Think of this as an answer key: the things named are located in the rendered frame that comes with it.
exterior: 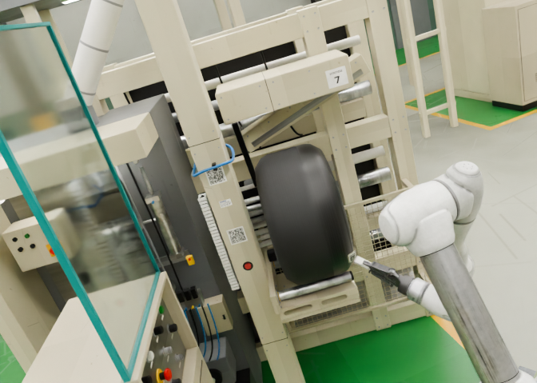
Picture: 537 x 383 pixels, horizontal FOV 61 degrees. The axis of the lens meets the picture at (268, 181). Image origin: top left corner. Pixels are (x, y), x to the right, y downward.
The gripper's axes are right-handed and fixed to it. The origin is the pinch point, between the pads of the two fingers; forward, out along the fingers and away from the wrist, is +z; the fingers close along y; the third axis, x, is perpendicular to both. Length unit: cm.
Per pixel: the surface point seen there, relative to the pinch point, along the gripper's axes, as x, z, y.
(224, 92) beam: 26, 80, -41
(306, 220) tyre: -4.2, 21.1, -22.8
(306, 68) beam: 53, 55, -41
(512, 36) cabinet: 417, 41, 197
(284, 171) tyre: 8.0, 38.2, -29.2
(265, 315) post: -33, 34, 32
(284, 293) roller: -23.1, 26.6, 16.5
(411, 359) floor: 6, -24, 113
